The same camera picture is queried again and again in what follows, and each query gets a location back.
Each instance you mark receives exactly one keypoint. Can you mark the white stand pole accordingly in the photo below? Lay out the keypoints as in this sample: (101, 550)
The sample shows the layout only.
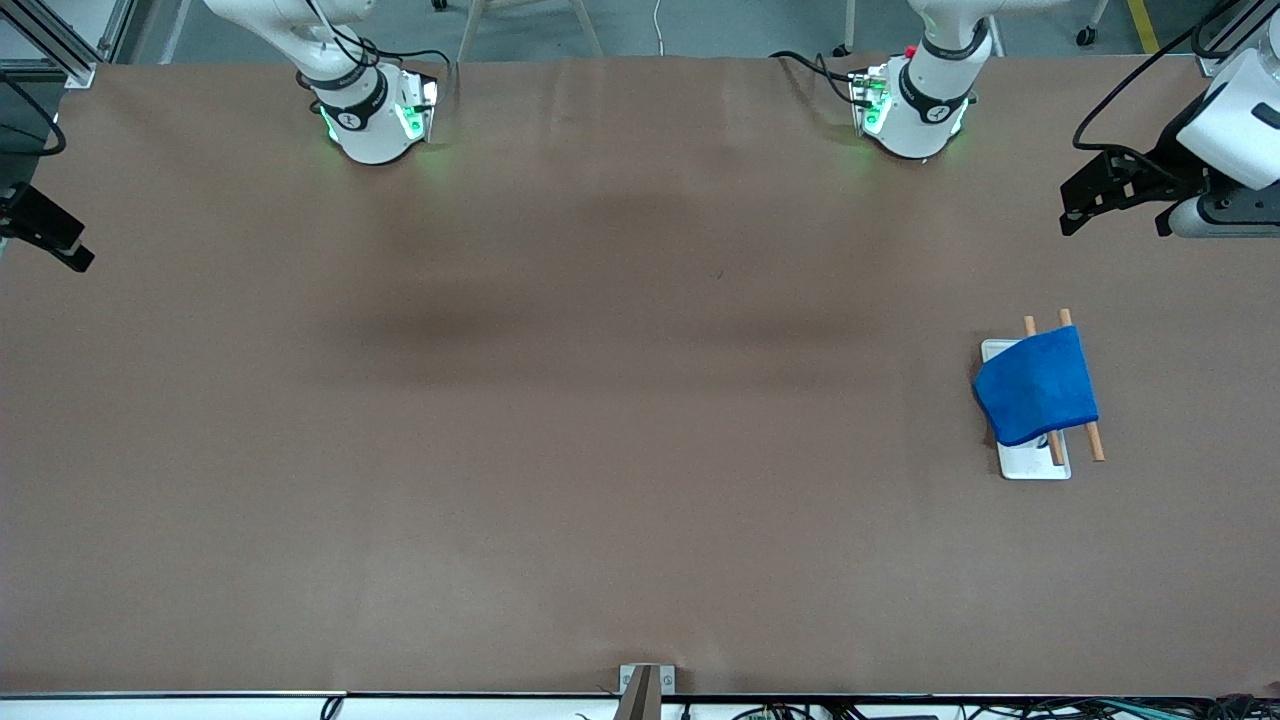
(851, 20)

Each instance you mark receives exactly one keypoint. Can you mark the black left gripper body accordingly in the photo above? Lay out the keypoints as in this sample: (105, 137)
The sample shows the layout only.
(1166, 168)

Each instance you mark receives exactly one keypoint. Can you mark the grey base connector box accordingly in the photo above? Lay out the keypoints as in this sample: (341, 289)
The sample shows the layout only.
(418, 110)
(870, 100)

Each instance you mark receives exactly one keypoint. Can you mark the black caster wheel white leg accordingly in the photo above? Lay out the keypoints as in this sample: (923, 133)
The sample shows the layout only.
(1085, 37)

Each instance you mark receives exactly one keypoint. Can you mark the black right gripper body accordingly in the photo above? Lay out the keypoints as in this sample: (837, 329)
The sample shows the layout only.
(24, 213)

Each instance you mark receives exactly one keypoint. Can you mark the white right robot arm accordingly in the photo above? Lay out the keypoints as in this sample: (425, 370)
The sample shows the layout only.
(370, 130)

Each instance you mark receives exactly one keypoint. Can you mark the white towel rack wooden bars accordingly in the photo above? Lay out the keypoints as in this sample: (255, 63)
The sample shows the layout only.
(1030, 462)

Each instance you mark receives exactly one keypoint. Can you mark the grey right base connector box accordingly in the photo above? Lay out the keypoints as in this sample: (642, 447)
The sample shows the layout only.
(418, 110)

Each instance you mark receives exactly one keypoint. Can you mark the grey left base connector box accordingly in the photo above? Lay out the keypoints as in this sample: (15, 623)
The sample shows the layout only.
(870, 100)

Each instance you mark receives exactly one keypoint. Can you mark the light wooden stool frame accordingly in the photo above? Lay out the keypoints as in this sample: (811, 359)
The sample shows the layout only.
(472, 30)

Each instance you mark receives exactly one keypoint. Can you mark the blue microfibre towel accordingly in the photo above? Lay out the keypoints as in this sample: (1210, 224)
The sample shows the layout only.
(1040, 390)

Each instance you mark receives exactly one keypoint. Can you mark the aluminium frame post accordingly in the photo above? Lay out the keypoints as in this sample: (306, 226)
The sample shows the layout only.
(1225, 35)
(60, 50)

